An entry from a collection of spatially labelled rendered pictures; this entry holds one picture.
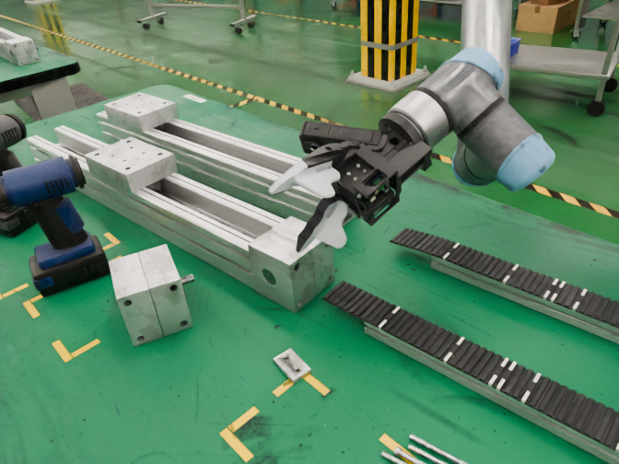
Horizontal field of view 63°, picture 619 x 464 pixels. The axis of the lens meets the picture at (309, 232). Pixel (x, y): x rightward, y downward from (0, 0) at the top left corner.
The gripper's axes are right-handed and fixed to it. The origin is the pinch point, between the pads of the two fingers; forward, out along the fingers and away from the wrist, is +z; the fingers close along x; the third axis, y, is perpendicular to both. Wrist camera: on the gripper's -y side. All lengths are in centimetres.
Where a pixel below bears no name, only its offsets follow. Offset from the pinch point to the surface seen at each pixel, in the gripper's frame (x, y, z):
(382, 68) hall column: 237, -192, -190
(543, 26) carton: 320, -172, -382
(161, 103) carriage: 34, -70, -8
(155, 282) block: 8.1, -11.0, 17.2
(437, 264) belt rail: 25.7, 10.4, -18.3
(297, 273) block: 14.2, 0.0, 1.0
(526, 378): 12.6, 31.8, -9.6
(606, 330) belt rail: 20.9, 34.7, -25.0
